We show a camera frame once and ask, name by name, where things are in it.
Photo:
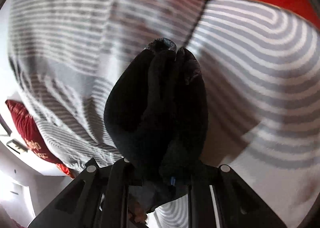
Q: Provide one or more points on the right hand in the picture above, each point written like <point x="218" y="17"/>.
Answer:
<point x="137" y="213"/>

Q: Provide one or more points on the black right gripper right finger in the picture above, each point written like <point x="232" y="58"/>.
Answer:
<point x="219" y="197"/>

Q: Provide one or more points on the black garment with blue trim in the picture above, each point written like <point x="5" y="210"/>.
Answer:
<point x="157" y="117"/>

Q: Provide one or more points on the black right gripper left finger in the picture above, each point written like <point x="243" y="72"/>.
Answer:
<point x="97" y="197"/>

